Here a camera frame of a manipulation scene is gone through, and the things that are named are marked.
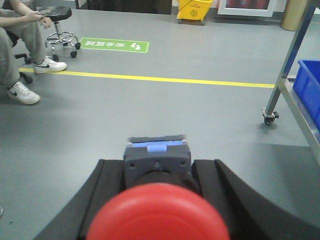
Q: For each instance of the yellow mop bucket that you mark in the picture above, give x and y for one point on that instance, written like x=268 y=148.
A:
x=193 y=11

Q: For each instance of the red emergency stop button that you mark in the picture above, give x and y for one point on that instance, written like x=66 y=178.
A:
x=161 y=199

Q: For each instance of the blue bin on cart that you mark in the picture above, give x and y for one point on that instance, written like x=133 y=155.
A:
x=307 y=87

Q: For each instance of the metal cart frame with caster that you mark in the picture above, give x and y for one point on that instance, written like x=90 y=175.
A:
x=284 y=86

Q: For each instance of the seated person grey trousers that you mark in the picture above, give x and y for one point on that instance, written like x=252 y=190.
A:
x=25 y=24

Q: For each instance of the green floor safety sign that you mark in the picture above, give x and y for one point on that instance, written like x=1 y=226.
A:
x=134 y=46

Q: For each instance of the black round rolling stool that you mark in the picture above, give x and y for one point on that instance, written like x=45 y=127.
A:
x=59 y=37

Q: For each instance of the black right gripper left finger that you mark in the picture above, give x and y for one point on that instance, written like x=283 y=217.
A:
x=73 y=221

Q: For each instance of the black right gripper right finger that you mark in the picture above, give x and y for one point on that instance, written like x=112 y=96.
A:
x=247 y=214

